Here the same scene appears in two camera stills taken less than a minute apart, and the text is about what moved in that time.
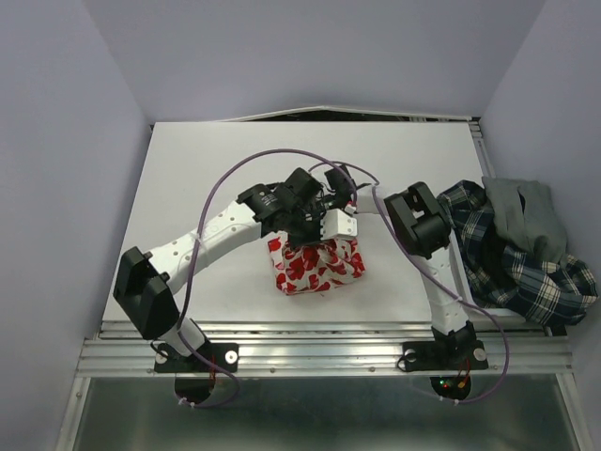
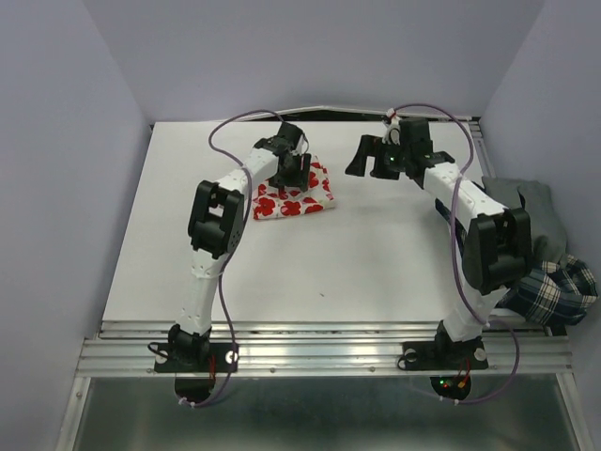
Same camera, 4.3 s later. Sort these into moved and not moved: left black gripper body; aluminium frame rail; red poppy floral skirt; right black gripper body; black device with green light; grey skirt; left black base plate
Moved: right black gripper body; left black gripper body; red poppy floral skirt
Not moved: black device with green light; grey skirt; aluminium frame rail; left black base plate
